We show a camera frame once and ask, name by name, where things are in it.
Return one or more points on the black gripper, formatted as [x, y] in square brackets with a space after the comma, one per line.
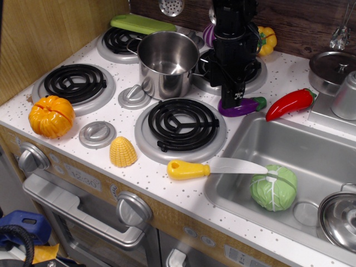
[235, 50]

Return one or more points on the steel pot in sink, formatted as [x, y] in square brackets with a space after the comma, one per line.
[336, 218]

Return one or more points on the orange toy pumpkin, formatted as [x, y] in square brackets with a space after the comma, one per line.
[52, 117]

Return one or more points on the silver stove knob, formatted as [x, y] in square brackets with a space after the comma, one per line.
[133, 98]
[96, 135]

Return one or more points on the silver metal cup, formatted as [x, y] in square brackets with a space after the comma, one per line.
[343, 104]

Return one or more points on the oven knob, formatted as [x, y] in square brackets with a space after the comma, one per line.
[131, 210]
[32, 158]

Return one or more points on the front left black burner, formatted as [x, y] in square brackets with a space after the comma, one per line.
[87, 87]

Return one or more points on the purple striped toy onion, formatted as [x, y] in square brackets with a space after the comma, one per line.
[208, 35]

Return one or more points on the back right black burner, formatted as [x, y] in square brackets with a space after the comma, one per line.
[200, 77]

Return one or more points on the oven clock display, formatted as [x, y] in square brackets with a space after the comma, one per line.
[83, 177]

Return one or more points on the left oven front knob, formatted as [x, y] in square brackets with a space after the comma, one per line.
[32, 158]

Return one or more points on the lower silver stove knob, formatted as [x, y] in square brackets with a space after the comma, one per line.
[96, 135]

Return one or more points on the black burner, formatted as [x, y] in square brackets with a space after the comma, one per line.
[87, 87]
[200, 77]
[119, 45]
[180, 128]

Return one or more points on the back left black burner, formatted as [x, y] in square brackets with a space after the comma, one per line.
[119, 45]

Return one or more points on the silver oven door handle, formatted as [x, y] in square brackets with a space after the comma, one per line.
[66, 205]

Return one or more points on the hanging silver spoon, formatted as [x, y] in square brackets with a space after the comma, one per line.
[212, 15]

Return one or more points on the silver pan with lid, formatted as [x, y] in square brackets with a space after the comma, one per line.
[329, 69]

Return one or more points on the purple toy eggplant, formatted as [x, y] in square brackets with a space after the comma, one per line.
[247, 106]

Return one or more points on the blue object with cable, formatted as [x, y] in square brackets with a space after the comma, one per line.
[25, 228]

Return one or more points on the yellow toy bell pepper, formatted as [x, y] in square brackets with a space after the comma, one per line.
[268, 41]

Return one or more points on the green cutting board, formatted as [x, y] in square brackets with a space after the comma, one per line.
[140, 24]

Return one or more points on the stainless steel pot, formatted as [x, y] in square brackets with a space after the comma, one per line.
[166, 62]

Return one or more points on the yellow handled toy knife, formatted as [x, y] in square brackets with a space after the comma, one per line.
[182, 170]

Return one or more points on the red toy chili pepper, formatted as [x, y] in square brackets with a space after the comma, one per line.
[294, 101]

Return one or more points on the green toy cabbage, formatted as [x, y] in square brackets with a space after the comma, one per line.
[276, 190]

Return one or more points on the yellow toy corn piece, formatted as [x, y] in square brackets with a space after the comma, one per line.
[122, 152]

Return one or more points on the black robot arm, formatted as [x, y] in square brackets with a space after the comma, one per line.
[236, 12]

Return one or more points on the hanging perforated ladle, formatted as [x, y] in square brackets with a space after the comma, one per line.
[171, 8]

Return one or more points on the right oven front knob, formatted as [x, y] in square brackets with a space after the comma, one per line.
[131, 210]

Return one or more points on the upper silver stove knob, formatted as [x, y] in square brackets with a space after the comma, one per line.
[133, 98]

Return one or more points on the hanging glass utensil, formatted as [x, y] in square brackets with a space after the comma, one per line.
[341, 36]

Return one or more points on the front right black burner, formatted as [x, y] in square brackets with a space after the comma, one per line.
[180, 128]

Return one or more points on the silver sink basin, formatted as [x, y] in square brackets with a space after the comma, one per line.
[323, 164]

